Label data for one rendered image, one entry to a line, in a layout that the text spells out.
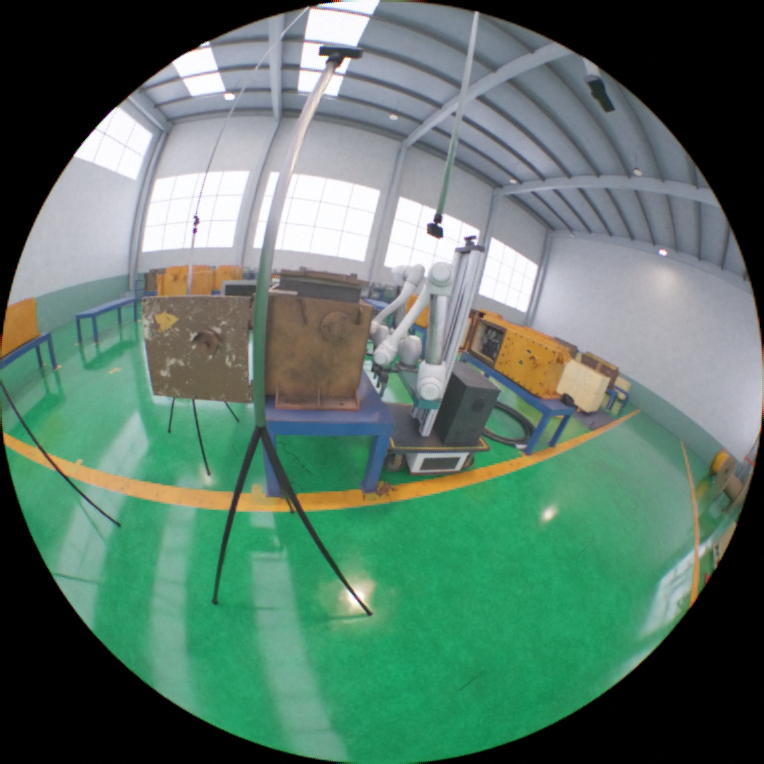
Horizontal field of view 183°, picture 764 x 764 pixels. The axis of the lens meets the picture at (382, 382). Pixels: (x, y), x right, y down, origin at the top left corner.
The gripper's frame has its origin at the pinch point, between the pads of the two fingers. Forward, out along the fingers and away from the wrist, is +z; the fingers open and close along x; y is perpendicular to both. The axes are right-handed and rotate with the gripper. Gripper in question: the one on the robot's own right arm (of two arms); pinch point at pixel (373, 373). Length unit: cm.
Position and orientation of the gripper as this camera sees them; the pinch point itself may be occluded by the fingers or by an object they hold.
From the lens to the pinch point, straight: 187.8
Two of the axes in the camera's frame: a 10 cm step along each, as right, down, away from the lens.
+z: -2.1, 9.0, 4.0
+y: 9.6, 1.1, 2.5
